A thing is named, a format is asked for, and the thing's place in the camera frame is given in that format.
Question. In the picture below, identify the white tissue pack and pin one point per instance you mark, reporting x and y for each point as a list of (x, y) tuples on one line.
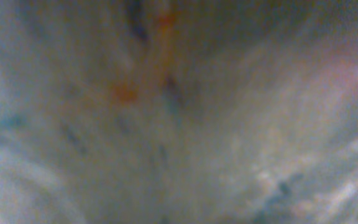
[(178, 111)]

